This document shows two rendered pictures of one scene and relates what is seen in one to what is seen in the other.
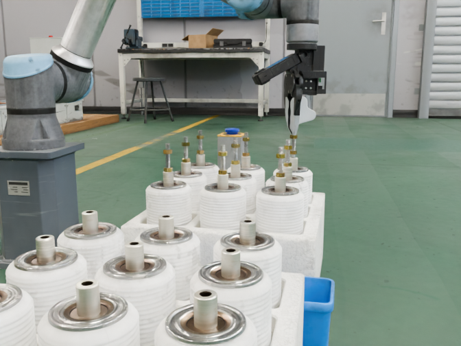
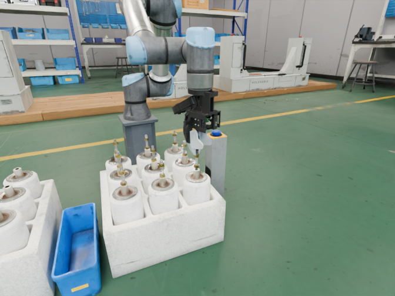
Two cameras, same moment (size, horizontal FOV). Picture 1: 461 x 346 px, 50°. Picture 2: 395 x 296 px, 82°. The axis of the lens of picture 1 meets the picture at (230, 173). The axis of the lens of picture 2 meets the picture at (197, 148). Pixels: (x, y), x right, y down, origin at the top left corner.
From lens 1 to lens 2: 1.08 m
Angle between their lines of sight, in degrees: 53
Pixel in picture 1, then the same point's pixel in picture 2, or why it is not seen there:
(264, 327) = not seen: outside the picture
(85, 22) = not seen: hidden behind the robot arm
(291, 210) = (113, 208)
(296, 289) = (7, 258)
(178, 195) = (110, 168)
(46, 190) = (129, 138)
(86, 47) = (157, 70)
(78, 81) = (158, 87)
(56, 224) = (133, 154)
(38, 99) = (129, 97)
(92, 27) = not seen: hidden behind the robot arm
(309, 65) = (200, 107)
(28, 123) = (126, 107)
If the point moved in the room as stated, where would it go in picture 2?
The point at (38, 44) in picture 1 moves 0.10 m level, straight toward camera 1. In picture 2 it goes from (292, 42) to (290, 41)
